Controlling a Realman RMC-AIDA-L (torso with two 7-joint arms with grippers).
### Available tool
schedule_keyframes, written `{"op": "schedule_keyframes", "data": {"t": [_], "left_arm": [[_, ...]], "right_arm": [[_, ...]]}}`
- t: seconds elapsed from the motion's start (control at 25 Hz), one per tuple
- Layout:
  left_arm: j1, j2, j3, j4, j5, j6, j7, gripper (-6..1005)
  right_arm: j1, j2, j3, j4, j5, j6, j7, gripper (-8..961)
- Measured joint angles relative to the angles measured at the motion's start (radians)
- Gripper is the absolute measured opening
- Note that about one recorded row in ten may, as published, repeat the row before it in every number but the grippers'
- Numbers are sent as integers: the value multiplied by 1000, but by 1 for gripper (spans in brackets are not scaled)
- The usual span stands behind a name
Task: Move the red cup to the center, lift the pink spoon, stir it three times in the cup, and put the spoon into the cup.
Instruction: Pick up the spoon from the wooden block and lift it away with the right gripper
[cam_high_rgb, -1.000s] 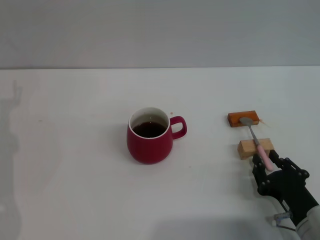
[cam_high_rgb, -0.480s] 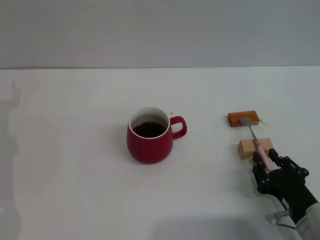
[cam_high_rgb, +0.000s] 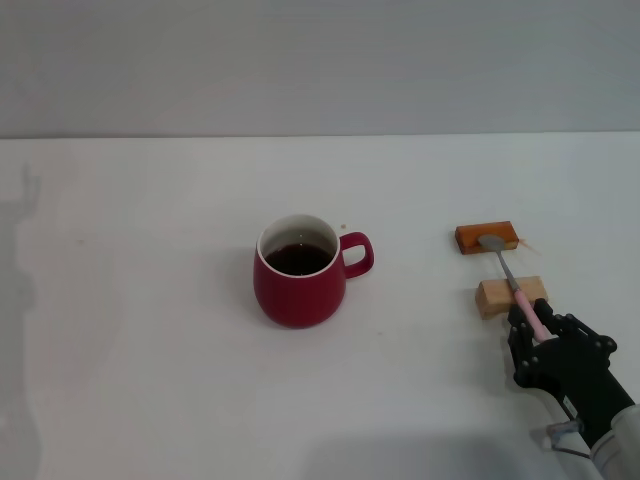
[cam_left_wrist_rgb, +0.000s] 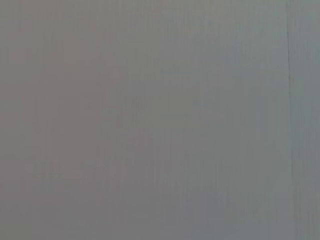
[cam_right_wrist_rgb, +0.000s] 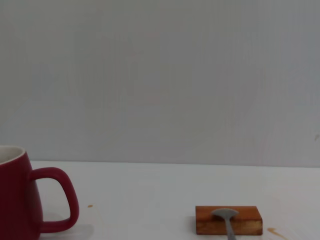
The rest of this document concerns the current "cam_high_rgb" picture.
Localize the light wooden block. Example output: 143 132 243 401
474 275 547 321

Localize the wrist cable with metal plug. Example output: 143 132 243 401
546 389 595 459

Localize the red ceramic cup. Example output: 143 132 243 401
252 213 375 330

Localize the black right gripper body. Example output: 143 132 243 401
516 336 638 447

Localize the dark coffee liquid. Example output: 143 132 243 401
263 241 335 278

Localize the dark orange wooden block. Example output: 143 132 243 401
455 219 520 257

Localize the pink handled metal spoon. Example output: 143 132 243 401
478 234 550 346

